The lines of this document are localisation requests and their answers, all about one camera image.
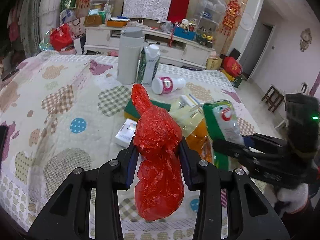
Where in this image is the red plastic bag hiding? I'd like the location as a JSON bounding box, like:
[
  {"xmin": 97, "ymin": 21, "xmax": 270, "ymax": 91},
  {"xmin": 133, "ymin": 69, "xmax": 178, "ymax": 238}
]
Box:
[{"xmin": 131, "ymin": 84, "xmax": 184, "ymax": 222}]

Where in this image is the white small medicine box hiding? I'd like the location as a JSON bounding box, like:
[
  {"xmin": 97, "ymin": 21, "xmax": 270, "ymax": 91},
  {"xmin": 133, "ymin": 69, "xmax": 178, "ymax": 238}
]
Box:
[{"xmin": 115, "ymin": 119, "xmax": 137, "ymax": 148}]

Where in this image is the orange yellow plastic bag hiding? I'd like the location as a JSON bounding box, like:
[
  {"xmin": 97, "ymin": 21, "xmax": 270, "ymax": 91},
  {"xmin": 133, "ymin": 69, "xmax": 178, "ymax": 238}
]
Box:
[{"xmin": 169, "ymin": 94, "xmax": 213, "ymax": 163}]

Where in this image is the green yellow scouring sponge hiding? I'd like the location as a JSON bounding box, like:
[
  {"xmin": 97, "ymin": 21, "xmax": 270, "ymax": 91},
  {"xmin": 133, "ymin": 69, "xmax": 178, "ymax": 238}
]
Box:
[{"xmin": 123, "ymin": 98, "xmax": 171, "ymax": 122}]

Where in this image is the white gloved right hand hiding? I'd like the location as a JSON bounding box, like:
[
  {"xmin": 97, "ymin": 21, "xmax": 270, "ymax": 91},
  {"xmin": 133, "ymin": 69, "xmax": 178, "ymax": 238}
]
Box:
[{"xmin": 276, "ymin": 183, "xmax": 309, "ymax": 218}]

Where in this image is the dark wooden stool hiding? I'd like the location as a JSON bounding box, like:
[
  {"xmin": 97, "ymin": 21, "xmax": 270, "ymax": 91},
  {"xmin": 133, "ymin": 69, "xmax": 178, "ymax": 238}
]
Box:
[{"xmin": 261, "ymin": 85, "xmax": 285, "ymax": 113}]

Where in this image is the red gift bag on floor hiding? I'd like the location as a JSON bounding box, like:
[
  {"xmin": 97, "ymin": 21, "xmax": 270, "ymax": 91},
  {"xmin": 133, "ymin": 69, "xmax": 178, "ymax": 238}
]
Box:
[{"xmin": 222, "ymin": 56, "xmax": 242, "ymax": 77}]

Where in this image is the yellow cardboard box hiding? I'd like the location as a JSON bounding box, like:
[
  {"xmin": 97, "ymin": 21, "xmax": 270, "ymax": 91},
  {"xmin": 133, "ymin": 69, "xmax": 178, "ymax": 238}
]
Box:
[{"xmin": 206, "ymin": 57, "xmax": 222, "ymax": 70}]

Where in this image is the white bottle pink label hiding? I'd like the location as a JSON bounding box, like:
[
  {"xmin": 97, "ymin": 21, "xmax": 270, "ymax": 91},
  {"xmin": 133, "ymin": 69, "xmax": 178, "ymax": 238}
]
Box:
[{"xmin": 151, "ymin": 76, "xmax": 186, "ymax": 95}]

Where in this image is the blue storage basket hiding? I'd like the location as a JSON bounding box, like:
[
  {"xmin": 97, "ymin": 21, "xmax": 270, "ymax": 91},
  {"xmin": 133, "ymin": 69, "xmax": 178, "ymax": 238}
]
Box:
[{"xmin": 174, "ymin": 27, "xmax": 195, "ymax": 41}]

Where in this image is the red chinese knot decoration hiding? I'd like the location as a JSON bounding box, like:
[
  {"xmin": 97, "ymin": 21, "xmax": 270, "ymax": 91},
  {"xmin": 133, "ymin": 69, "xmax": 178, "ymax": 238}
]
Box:
[{"xmin": 220, "ymin": 0, "xmax": 241, "ymax": 36}]

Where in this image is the green white milk carton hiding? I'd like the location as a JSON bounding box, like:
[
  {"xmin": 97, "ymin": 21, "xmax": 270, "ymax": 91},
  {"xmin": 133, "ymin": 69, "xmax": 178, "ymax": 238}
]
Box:
[{"xmin": 137, "ymin": 44, "xmax": 161, "ymax": 86}]

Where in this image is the red bag left background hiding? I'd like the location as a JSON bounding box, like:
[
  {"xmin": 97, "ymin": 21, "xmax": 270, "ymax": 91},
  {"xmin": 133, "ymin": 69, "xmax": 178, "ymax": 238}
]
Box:
[{"xmin": 49, "ymin": 23, "xmax": 73, "ymax": 51}]

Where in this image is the white tv cabinet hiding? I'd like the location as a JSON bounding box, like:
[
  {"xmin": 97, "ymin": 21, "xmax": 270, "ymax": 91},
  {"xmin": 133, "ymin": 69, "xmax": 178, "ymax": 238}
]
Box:
[{"xmin": 84, "ymin": 25, "xmax": 214, "ymax": 70}]

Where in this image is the grey thermos flask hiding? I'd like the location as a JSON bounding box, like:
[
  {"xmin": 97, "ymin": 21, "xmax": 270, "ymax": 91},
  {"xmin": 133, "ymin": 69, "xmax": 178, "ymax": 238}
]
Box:
[{"xmin": 117, "ymin": 27, "xmax": 145, "ymax": 85}]

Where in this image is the red cloth behind tv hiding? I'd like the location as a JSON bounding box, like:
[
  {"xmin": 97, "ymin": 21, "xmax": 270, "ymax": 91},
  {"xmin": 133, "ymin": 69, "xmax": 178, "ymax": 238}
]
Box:
[{"xmin": 167, "ymin": 0, "xmax": 190, "ymax": 23}]

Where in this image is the orange tray on cabinet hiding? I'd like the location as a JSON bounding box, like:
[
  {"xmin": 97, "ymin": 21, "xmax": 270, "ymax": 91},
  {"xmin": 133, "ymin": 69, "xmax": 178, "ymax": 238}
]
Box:
[{"xmin": 106, "ymin": 20, "xmax": 128, "ymax": 28}]

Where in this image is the tv with white cover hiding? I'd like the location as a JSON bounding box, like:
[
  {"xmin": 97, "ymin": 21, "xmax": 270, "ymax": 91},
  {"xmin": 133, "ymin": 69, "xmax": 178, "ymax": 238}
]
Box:
[{"xmin": 122, "ymin": 0, "xmax": 172, "ymax": 21}]

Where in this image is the ornate wall clock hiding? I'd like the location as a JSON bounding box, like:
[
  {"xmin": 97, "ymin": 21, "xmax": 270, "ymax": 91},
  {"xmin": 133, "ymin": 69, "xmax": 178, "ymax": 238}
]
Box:
[{"xmin": 299, "ymin": 28, "xmax": 312, "ymax": 52}]

